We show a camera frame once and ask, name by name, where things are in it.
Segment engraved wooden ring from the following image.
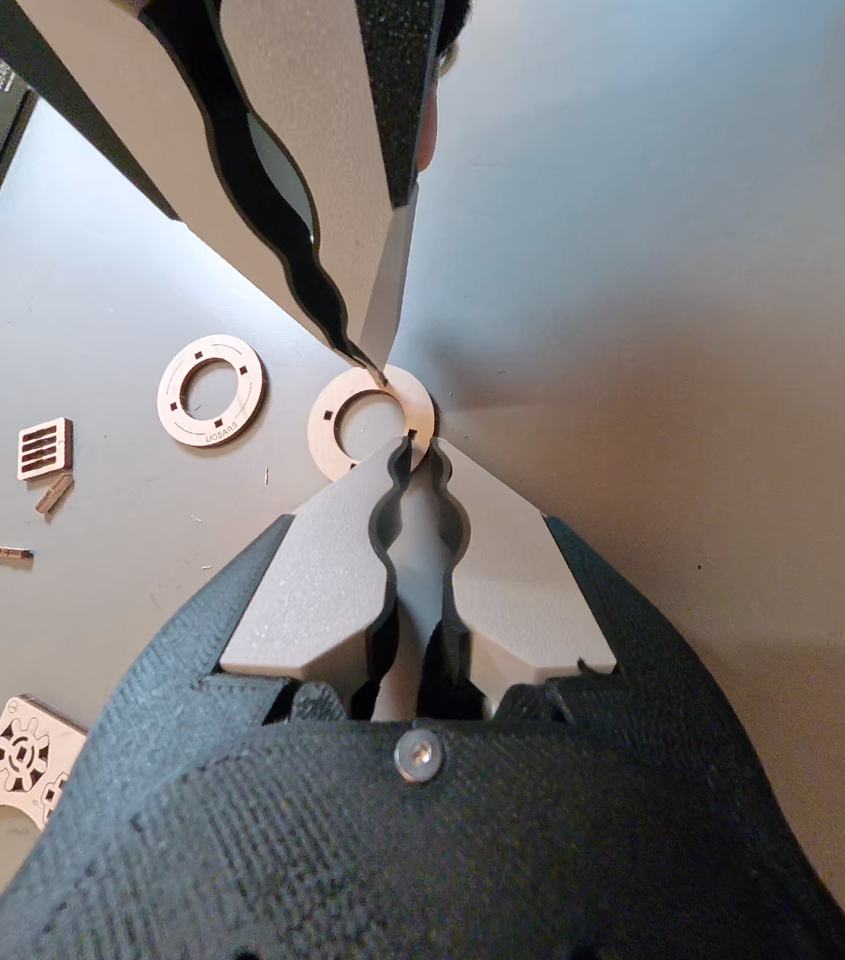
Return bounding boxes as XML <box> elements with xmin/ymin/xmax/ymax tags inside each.
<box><xmin>156</xmin><ymin>333</ymin><xmax>267</xmax><ymax>454</ymax></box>

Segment small wooden peg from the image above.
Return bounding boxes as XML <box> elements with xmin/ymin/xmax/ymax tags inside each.
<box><xmin>35</xmin><ymin>471</ymin><xmax>76</xmax><ymax>516</ymax></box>

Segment person's right hand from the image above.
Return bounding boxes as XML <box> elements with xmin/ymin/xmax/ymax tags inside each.
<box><xmin>416</xmin><ymin>0</ymin><xmax>472</xmax><ymax>174</ymax></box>

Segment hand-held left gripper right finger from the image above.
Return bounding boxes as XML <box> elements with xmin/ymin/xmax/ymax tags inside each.
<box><xmin>426</xmin><ymin>437</ymin><xmax>619</xmax><ymax>717</ymax></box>

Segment plain wooden ring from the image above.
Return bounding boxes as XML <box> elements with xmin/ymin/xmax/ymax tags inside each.
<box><xmin>307</xmin><ymin>365</ymin><xmax>441</xmax><ymax>482</ymax></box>

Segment wooden grille piece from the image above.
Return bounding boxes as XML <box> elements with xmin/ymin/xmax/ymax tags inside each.
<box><xmin>15</xmin><ymin>415</ymin><xmax>76</xmax><ymax>482</ymax></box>

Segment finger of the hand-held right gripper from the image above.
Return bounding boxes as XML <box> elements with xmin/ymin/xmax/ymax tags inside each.
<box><xmin>16</xmin><ymin>0</ymin><xmax>390</xmax><ymax>387</ymax></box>
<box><xmin>226</xmin><ymin>0</ymin><xmax>421</xmax><ymax>365</ymax></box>

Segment grey desk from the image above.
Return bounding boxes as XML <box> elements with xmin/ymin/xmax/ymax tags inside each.
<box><xmin>0</xmin><ymin>0</ymin><xmax>845</xmax><ymax>960</ymax></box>

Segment wooden cutout sheet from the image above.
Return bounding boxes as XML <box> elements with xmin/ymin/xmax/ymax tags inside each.
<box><xmin>0</xmin><ymin>693</ymin><xmax>91</xmax><ymax>951</ymax></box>

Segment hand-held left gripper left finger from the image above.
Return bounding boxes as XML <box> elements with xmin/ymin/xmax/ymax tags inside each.
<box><xmin>218</xmin><ymin>435</ymin><xmax>416</xmax><ymax>717</ymax></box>

